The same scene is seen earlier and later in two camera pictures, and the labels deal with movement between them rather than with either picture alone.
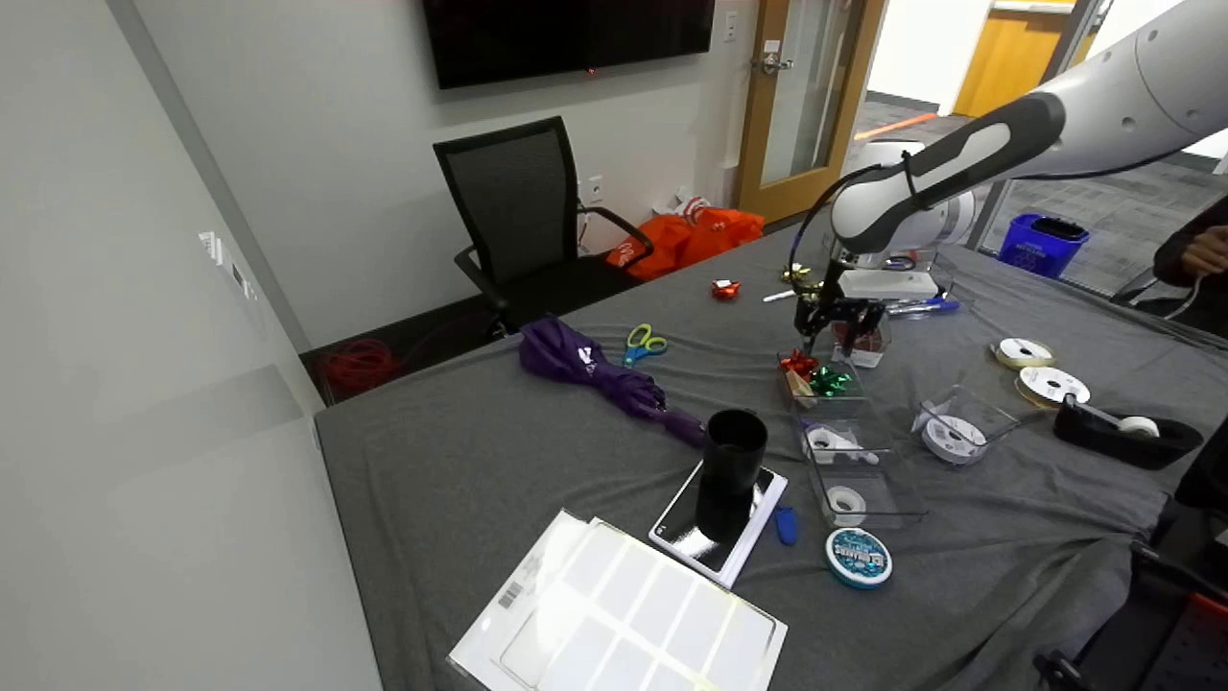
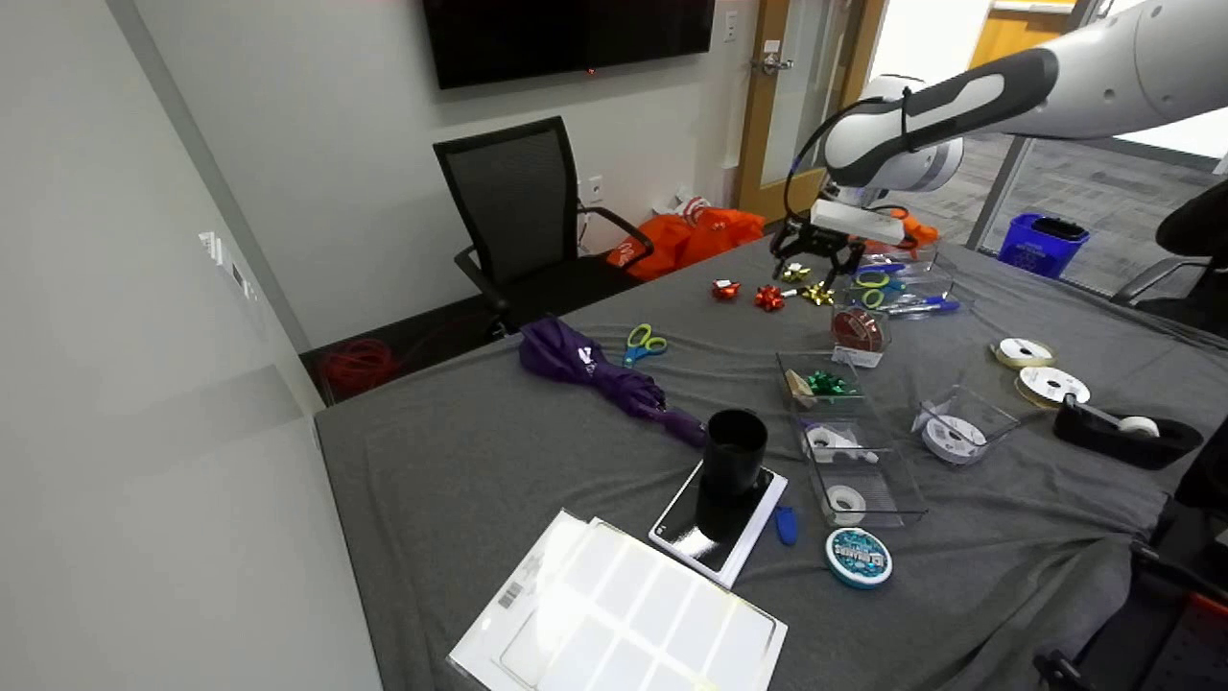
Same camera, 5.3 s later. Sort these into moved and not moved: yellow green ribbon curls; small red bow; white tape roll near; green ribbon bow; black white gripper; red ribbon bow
Moved: black white gripper; red ribbon bow
Not moved: small red bow; green ribbon bow; yellow green ribbon curls; white tape roll near
